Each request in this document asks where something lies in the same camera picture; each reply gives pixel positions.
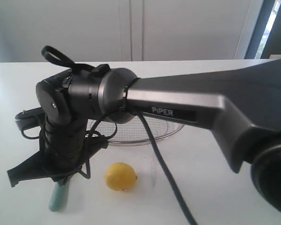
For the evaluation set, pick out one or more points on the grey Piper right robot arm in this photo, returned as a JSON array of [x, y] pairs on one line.
[[241, 107]]

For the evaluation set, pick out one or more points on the yellow lemon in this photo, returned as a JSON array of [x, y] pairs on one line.
[[120, 176]]

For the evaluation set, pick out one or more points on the oval steel mesh basket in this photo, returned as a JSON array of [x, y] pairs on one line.
[[133, 133]]

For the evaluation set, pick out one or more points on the teal handled vegetable peeler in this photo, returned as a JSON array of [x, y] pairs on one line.
[[59, 197]]

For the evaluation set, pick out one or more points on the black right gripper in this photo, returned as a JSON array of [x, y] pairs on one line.
[[67, 150]]

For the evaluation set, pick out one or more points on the adjacent beige side table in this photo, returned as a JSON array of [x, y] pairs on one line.
[[275, 56]]

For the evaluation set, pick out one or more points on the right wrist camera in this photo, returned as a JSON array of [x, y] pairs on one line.
[[30, 119]]

